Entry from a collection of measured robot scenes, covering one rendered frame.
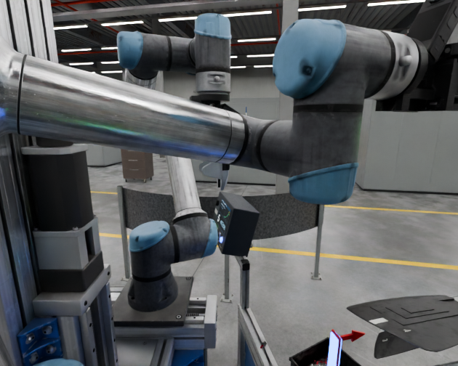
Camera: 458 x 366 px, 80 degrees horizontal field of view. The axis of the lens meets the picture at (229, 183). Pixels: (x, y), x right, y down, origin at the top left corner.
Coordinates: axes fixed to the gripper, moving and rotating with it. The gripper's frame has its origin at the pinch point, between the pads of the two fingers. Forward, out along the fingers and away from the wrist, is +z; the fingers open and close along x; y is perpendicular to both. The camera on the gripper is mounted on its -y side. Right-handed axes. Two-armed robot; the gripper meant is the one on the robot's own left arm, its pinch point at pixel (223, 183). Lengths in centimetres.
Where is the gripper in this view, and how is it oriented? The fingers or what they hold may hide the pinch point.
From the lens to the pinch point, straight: 65.4
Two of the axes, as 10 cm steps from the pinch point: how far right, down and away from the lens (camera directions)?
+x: 2.4, 2.2, -9.5
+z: 0.0, 9.7, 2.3
